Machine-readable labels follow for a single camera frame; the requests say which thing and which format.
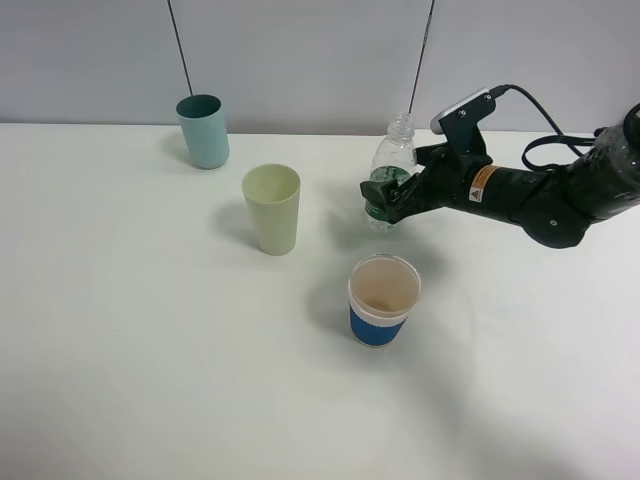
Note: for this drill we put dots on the clear bottle with green label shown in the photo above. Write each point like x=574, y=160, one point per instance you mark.
x=395, y=158

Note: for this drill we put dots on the pale green plastic cup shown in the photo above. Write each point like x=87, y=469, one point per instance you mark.
x=272, y=194

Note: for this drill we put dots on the teal plastic cup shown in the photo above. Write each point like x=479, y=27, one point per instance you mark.
x=203, y=126

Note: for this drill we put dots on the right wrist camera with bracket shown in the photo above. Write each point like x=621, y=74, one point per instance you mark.
x=459, y=123

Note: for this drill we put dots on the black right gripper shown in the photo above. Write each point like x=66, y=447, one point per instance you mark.
x=471, y=184

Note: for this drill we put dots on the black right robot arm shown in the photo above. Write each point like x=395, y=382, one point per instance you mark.
x=554, y=205

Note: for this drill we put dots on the cup with blue sleeve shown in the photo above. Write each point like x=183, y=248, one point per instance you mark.
x=383, y=289

